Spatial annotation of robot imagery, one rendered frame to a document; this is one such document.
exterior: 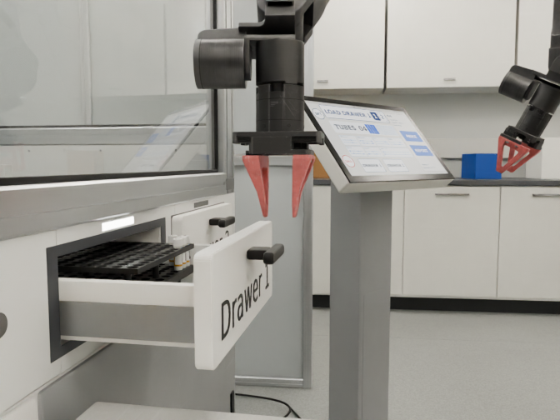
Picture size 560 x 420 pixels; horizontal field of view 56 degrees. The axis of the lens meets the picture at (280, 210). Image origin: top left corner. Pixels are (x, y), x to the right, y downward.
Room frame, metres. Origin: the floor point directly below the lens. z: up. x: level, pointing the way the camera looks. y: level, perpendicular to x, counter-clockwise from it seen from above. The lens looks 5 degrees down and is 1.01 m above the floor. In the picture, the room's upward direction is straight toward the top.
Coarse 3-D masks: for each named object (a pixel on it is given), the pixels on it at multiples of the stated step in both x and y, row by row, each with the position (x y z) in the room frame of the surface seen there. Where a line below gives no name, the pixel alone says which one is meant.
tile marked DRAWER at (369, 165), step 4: (360, 160) 1.43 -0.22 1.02; (364, 160) 1.44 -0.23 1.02; (368, 160) 1.45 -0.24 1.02; (372, 160) 1.47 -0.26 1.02; (376, 160) 1.48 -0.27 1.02; (364, 164) 1.43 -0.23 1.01; (368, 164) 1.44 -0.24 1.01; (372, 164) 1.45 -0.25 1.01; (376, 164) 1.46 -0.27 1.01; (380, 164) 1.47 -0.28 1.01; (364, 168) 1.41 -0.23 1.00; (368, 168) 1.42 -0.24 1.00; (372, 168) 1.44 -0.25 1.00; (376, 168) 1.44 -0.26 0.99; (380, 168) 1.46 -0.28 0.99; (384, 168) 1.47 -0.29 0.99
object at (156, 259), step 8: (168, 248) 0.67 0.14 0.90; (176, 248) 0.67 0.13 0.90; (184, 248) 0.68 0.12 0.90; (152, 256) 0.62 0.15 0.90; (160, 256) 0.63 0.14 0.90; (168, 256) 0.63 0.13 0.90; (176, 256) 0.65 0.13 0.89; (136, 264) 0.57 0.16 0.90; (144, 264) 0.57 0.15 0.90; (152, 264) 0.58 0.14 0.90; (128, 272) 0.54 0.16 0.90; (136, 272) 0.54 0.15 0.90
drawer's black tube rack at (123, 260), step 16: (64, 256) 0.62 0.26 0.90; (80, 256) 0.63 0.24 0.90; (96, 256) 0.62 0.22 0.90; (112, 256) 0.62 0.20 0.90; (128, 256) 0.62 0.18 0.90; (144, 256) 0.63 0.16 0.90; (64, 272) 0.66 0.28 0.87; (80, 272) 0.66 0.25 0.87; (96, 272) 0.55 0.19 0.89; (112, 272) 0.55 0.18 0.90; (144, 272) 0.67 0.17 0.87; (160, 272) 0.66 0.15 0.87; (176, 272) 0.66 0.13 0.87
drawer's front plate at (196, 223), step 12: (228, 204) 1.07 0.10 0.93; (180, 216) 0.81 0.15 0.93; (192, 216) 0.85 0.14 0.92; (204, 216) 0.91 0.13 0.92; (216, 216) 0.98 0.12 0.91; (228, 216) 1.06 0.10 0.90; (180, 228) 0.80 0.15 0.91; (192, 228) 0.85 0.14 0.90; (204, 228) 0.91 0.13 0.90; (216, 228) 0.98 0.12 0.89; (228, 228) 1.06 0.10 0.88; (192, 240) 0.85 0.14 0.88; (204, 240) 0.91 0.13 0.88
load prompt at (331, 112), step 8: (320, 104) 1.51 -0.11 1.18; (328, 112) 1.51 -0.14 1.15; (336, 112) 1.53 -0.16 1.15; (344, 112) 1.56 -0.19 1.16; (352, 112) 1.59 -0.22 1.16; (360, 112) 1.62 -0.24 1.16; (368, 112) 1.65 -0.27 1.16; (376, 112) 1.68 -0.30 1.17; (360, 120) 1.58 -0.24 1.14; (368, 120) 1.62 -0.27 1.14; (376, 120) 1.64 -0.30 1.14; (384, 120) 1.68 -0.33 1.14
